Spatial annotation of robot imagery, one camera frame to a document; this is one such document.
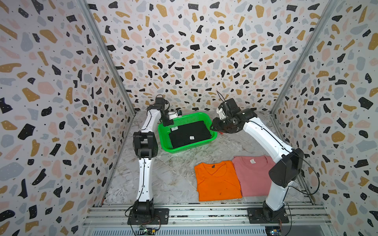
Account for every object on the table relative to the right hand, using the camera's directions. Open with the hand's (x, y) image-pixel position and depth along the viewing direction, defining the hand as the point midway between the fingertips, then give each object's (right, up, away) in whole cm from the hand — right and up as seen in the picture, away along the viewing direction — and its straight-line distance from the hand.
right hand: (212, 128), depth 82 cm
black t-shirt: (-15, -5, +24) cm, 28 cm away
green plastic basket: (-31, -9, +21) cm, 38 cm away
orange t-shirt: (+3, -31, +3) cm, 31 cm away
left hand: (-27, +6, +25) cm, 38 cm away
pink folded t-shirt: (+26, -27, +6) cm, 38 cm away
